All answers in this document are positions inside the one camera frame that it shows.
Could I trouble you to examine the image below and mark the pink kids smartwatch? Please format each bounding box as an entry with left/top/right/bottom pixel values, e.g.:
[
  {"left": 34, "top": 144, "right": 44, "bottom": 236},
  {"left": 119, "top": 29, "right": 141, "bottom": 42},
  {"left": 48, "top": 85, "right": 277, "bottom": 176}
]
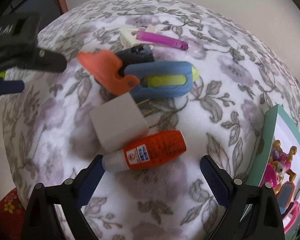
[{"left": 282, "top": 200, "right": 300, "bottom": 233}]

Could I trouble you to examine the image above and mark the blue orange toy knife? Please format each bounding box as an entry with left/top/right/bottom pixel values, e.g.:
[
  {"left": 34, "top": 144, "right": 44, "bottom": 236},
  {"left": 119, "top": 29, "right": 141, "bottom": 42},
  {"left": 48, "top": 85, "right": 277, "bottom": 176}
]
[{"left": 77, "top": 50, "right": 199, "bottom": 101}]

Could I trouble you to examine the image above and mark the cream hair claw clip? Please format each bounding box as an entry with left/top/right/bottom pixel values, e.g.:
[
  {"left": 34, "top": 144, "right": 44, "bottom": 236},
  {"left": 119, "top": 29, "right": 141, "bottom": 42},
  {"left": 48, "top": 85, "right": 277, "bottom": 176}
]
[{"left": 119, "top": 24, "right": 158, "bottom": 49}]

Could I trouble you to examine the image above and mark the orange puppy toy figure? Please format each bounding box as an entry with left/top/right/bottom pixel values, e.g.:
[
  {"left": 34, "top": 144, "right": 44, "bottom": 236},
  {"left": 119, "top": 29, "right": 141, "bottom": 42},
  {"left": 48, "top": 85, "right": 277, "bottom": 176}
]
[{"left": 260, "top": 140, "right": 298, "bottom": 194}]

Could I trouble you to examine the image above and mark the pink blue toy box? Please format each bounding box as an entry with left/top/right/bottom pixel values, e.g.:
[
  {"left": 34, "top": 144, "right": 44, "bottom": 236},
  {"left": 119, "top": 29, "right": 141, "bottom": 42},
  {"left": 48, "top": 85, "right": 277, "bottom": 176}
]
[{"left": 276, "top": 181, "right": 295, "bottom": 214}]

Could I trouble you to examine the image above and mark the white cube charger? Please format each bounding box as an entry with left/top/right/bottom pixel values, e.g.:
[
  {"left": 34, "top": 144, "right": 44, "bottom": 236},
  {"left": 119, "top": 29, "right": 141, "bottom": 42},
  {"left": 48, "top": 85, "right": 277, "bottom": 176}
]
[{"left": 90, "top": 93, "right": 149, "bottom": 153}]

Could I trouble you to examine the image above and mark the black toy car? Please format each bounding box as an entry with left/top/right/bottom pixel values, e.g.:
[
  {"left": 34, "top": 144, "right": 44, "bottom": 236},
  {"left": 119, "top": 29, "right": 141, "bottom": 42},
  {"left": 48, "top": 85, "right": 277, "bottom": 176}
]
[{"left": 115, "top": 44, "right": 154, "bottom": 65}]

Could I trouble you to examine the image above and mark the red white glue bottle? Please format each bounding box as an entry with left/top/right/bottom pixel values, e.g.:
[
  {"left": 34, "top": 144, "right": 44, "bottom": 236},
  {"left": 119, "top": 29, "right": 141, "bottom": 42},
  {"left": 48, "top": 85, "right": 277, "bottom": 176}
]
[{"left": 102, "top": 131, "right": 187, "bottom": 173}]

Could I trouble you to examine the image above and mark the purple lighter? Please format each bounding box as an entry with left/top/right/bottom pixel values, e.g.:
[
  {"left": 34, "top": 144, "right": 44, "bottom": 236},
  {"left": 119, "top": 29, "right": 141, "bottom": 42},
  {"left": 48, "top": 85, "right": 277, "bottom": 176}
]
[{"left": 136, "top": 30, "right": 189, "bottom": 50}]

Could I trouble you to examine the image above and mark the teal white box tray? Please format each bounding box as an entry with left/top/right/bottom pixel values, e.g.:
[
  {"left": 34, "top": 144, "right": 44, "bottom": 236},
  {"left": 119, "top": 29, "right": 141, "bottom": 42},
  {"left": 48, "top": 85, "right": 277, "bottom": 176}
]
[{"left": 239, "top": 103, "right": 300, "bottom": 240}]

